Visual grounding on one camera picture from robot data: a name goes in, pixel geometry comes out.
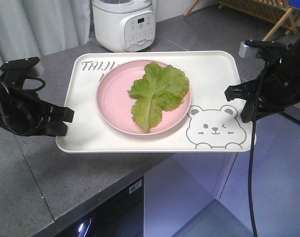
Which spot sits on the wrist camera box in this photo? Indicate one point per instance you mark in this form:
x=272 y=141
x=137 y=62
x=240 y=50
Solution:
x=30 y=67
x=253 y=48

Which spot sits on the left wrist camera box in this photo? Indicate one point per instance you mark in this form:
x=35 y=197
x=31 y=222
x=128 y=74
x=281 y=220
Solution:
x=30 y=67

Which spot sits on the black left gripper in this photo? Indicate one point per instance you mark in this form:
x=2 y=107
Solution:
x=25 y=114

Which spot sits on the grey side cabinet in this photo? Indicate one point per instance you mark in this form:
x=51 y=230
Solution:
x=275 y=180

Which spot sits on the grey cabinet door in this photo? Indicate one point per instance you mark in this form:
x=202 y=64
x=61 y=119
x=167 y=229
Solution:
x=179 y=188

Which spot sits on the white pleated curtain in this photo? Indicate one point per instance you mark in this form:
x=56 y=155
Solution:
x=41 y=27

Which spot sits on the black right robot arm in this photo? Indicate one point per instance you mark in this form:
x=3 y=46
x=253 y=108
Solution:
x=292 y=52

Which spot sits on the cream bear print tray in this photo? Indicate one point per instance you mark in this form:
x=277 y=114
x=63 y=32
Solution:
x=212 y=124

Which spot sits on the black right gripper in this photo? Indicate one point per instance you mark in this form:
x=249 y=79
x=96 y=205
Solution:
x=275 y=89

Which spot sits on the green lettuce leaf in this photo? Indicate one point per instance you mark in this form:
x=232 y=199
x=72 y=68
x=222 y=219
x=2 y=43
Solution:
x=160 y=89

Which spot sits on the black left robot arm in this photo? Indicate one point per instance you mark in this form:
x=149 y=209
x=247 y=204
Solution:
x=14 y=88

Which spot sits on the wooden folding rack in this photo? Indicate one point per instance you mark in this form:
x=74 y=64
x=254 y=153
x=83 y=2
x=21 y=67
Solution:
x=281 y=13

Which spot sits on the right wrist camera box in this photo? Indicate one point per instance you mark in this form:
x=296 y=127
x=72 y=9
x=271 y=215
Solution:
x=253 y=48

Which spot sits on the black drawer disinfection cabinet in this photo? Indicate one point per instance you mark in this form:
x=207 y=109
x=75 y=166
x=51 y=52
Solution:
x=120 y=216

